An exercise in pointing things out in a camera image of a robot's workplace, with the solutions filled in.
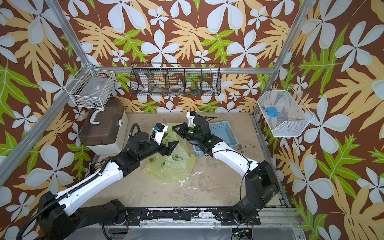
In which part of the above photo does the brown lidded storage box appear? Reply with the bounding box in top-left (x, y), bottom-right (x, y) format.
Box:
top-left (79, 99), bottom-right (129, 155)

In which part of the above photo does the aluminium frame post right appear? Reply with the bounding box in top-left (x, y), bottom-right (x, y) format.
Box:
top-left (252, 1), bottom-right (316, 97)

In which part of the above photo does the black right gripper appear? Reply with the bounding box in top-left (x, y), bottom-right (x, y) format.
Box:
top-left (172, 123), bottom-right (205, 145)

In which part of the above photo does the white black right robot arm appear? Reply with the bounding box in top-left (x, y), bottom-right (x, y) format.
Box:
top-left (172, 112), bottom-right (280, 225)

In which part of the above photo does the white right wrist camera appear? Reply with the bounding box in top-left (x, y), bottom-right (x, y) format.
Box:
top-left (187, 111), bottom-right (200, 128)

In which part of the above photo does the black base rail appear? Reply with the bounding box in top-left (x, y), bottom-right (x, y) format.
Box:
top-left (119, 206), bottom-right (262, 226)

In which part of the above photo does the green avocado-print plastic bag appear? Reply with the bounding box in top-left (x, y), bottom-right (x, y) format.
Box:
top-left (143, 123), bottom-right (196, 184)

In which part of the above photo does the blue small object in basket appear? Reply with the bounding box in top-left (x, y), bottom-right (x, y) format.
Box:
top-left (262, 106), bottom-right (278, 117)

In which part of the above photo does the small black electronics board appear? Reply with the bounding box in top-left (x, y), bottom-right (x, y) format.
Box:
top-left (232, 228), bottom-right (253, 240)

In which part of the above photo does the white wire basket left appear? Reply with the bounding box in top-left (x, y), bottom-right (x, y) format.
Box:
top-left (65, 64), bottom-right (117, 109)

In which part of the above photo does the aluminium frame post left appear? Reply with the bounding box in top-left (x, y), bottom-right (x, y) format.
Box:
top-left (46, 0), bottom-right (90, 66)

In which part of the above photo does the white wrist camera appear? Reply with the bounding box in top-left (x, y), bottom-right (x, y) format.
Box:
top-left (150, 123), bottom-right (168, 145)
top-left (187, 111), bottom-right (200, 128)

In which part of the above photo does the white mesh basket right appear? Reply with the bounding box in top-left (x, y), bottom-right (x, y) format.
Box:
top-left (258, 87), bottom-right (315, 138)

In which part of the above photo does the black wire basket centre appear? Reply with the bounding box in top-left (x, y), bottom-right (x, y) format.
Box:
top-left (129, 63), bottom-right (222, 96)

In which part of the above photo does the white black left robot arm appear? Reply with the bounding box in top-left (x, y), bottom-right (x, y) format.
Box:
top-left (16, 127), bottom-right (179, 240)

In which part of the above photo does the aluminium frame post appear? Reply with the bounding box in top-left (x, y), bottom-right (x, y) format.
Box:
top-left (46, 0), bottom-right (90, 66)
top-left (252, 1), bottom-right (316, 97)

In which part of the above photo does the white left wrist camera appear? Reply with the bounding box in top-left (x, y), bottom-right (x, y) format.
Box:
top-left (150, 123), bottom-right (168, 145)

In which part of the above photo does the light blue perforated plastic basket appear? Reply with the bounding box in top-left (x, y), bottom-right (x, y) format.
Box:
top-left (193, 121), bottom-right (239, 157)

